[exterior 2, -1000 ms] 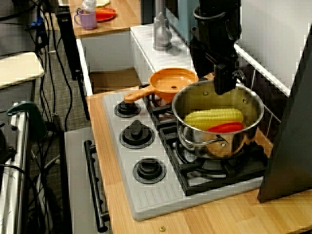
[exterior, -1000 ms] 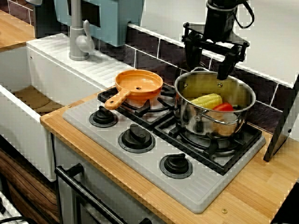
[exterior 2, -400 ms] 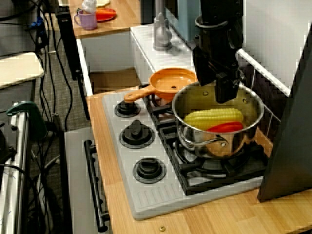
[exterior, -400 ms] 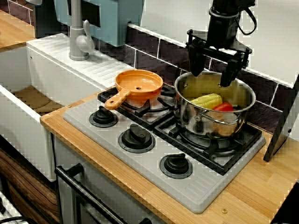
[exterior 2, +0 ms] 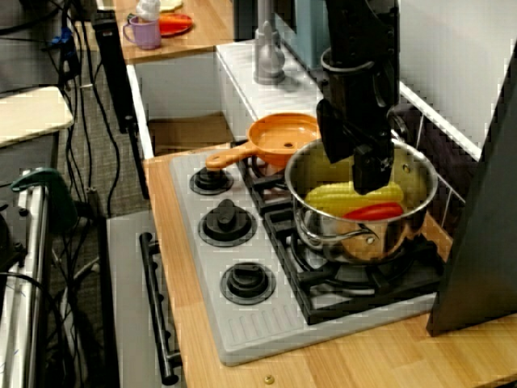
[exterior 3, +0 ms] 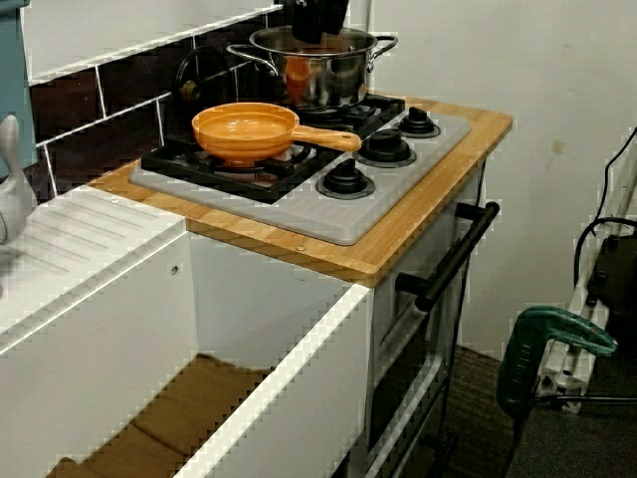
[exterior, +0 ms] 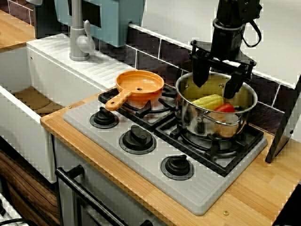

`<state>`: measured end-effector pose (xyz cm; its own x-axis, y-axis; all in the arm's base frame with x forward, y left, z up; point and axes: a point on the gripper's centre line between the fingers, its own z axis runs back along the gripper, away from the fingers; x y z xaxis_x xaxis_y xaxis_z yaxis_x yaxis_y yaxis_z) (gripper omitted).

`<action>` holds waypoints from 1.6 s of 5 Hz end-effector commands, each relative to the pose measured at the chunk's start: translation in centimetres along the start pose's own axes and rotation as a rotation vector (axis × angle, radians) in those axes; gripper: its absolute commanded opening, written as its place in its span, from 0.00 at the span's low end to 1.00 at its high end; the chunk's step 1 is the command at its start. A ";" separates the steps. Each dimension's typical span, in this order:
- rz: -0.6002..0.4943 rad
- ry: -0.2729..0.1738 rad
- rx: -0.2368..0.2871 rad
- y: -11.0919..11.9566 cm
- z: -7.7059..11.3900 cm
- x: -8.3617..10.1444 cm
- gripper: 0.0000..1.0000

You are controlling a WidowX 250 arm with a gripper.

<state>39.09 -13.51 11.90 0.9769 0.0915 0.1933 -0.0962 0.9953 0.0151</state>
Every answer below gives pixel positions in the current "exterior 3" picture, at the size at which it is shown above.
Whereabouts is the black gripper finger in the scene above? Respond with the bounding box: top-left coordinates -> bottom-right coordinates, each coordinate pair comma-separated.
292,0 -> 324,45
323,0 -> 349,36

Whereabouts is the orange plastic pan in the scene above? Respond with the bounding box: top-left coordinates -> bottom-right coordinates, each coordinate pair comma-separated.
191,102 -> 362,169

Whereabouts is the stainless steel pot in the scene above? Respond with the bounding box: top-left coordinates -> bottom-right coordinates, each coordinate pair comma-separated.
226,27 -> 399,112

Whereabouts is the black burner grate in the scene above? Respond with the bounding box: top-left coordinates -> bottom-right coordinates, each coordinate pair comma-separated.
140,129 -> 349,204
293,93 -> 407,145

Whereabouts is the black pot lid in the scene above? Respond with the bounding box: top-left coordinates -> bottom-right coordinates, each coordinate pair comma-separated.
174,47 -> 235,106

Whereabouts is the black stove knob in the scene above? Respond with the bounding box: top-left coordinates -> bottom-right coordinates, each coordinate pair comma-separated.
351,128 -> 417,168
396,107 -> 442,139
315,158 -> 375,198

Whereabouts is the grey stove top panel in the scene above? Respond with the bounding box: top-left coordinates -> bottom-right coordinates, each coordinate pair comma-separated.
128,107 -> 472,246

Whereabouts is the wooden countertop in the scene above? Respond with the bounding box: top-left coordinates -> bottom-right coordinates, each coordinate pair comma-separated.
89,97 -> 514,289

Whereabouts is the teal box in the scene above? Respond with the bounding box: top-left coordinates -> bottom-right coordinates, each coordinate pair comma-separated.
0,0 -> 39,183

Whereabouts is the white oven door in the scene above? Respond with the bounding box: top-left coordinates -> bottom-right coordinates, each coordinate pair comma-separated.
370,173 -> 487,478

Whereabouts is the grey toy faucet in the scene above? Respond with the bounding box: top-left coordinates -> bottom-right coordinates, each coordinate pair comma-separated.
0,115 -> 39,295

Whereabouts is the black box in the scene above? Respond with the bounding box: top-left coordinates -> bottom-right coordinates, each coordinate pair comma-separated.
585,232 -> 637,330

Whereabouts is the brown cloth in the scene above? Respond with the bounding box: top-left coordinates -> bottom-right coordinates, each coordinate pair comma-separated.
47,353 -> 273,478

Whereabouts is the white sink basin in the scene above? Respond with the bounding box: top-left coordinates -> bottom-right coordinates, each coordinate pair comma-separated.
0,191 -> 374,478

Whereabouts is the green power drill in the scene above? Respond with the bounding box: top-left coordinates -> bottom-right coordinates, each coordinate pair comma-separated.
496,306 -> 618,419

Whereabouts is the black oven door handle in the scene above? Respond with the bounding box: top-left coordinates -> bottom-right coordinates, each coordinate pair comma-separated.
395,200 -> 501,311

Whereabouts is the thin black cable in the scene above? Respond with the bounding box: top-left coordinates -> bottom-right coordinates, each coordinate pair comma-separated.
594,126 -> 637,223

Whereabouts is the looped black cable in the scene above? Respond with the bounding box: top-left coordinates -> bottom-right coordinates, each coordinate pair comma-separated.
572,216 -> 631,300

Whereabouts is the aluminium profile rail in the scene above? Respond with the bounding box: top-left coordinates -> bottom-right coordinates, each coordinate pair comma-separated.
539,163 -> 637,414

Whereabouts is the black drill cable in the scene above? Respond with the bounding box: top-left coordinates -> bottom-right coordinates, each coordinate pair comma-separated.
505,390 -> 637,478

